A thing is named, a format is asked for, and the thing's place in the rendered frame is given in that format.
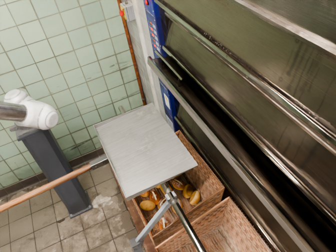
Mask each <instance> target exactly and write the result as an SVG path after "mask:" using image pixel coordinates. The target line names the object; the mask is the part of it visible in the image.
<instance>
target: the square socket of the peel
mask: <svg viewBox="0 0 336 252"><path fill-rule="evenodd" d="M108 163H109V160H108V157H107V155H106V154H105V155H103V156H101V157H99V158H97V159H95V160H93V161H91V162H89V164H90V167H91V169H92V170H95V169H97V168H99V167H101V166H104V165H106V164H108Z"/></svg>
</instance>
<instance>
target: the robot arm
mask: <svg viewBox="0 0 336 252"><path fill-rule="evenodd" d="M0 120H5V121H14V122H15V125H13V126H11V127H10V128H9V130H10V131H11V132H14V131H18V133H17V136H18V137H22V136H24V135H26V134H28V133H31V132H33V131H36V130H39V129H41V130H49V129H52V128H54V127H55V126H56V125H57V123H58V121H59V114H58V112H57V111H56V110H55V109H54V108H53V107H52V106H51V105H49V104H46V103H44V102H41V101H37V100H34V99H33V98H32V97H30V96H29V95H28V94H27V93H26V92H24V91H22V90H20V89H13V90H11V91H9V92H7V93H6V94H5V96H4V99H3V102H2V101H0Z"/></svg>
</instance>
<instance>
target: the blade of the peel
mask: <svg viewBox="0 0 336 252"><path fill-rule="evenodd" d="M93 127H94V129H95V131H96V133H97V136H98V138H99V140H100V142H101V145H102V147H103V149H104V151H105V154H106V156H107V158H108V160H109V162H110V165H111V167H112V169H113V171H114V174H115V176H116V178H117V180H118V182H119V185H120V187H121V189H122V191H123V194H124V196H125V198H126V200H127V201H129V200H131V199H133V198H135V197H137V196H139V195H141V194H143V193H145V192H147V191H149V190H151V189H153V188H155V187H157V186H159V185H161V184H163V183H165V182H167V181H169V180H171V179H172V178H174V177H176V176H178V175H180V174H182V173H184V172H186V171H188V170H190V169H192V168H194V167H196V166H198V164H197V162H196V161H195V160H194V158H193V157H192V156H191V154H190V153H189V152H188V150H187V149H186V148H185V146H184V145H183V144H182V142H181V141H180V140H179V138H178V137H177V135H176V134H175V133H174V131H173V130H172V129H171V127H170V126H169V125H168V123H167V122H166V121H165V119H164V118H163V117H162V115H161V114H160V113H159V111H158V110H157V109H156V107H155V106H154V104H153V103H149V104H147V105H144V106H142V107H139V108H136V109H134V110H131V111H129V112H126V113H123V114H121V115H118V116H115V117H113V118H110V119H108V120H105V121H102V122H100V123H97V124H95V125H93Z"/></svg>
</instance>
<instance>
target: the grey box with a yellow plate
mask: <svg viewBox="0 0 336 252"><path fill-rule="evenodd" d="M127 2H128V4H125V2H122V3H120V8H121V11H122V10H124V12H123V14H124V16H123V17H124V19H125V20H126V21H127V22H129V21H132V20H135V19H136V17H135V12H134V8H133V4H132V3H131V2H130V1H127Z"/></svg>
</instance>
